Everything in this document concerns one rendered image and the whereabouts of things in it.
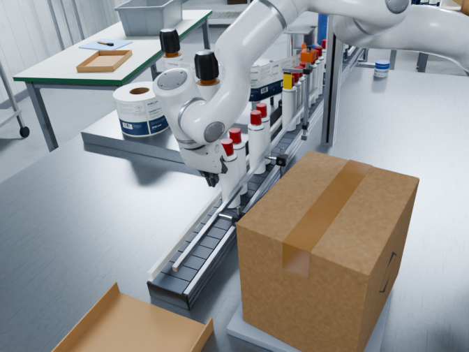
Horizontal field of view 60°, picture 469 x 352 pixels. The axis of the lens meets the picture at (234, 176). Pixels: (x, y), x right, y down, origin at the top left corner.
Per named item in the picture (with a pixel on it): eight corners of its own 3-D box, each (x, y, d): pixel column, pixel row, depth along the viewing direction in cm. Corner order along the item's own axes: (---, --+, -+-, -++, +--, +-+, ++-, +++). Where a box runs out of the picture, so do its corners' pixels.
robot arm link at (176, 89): (219, 126, 87) (195, 107, 92) (203, 77, 76) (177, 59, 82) (188, 149, 84) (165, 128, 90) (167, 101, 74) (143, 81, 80)
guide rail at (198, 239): (315, 90, 166) (315, 86, 166) (318, 90, 166) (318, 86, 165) (172, 271, 87) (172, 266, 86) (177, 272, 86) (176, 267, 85)
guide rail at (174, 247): (298, 100, 172) (298, 96, 171) (300, 100, 172) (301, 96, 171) (149, 278, 93) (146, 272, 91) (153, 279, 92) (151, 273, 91)
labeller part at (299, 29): (292, 26, 181) (292, 23, 181) (317, 26, 177) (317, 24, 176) (282, 33, 171) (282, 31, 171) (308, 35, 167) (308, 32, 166)
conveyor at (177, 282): (331, 69, 218) (332, 61, 215) (347, 70, 214) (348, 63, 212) (153, 294, 96) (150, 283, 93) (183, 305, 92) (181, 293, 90)
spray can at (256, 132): (253, 165, 133) (250, 107, 122) (268, 168, 131) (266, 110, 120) (247, 173, 129) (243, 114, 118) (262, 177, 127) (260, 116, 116)
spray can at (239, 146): (234, 185, 124) (230, 124, 113) (250, 188, 122) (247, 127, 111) (227, 194, 121) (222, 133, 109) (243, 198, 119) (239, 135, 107)
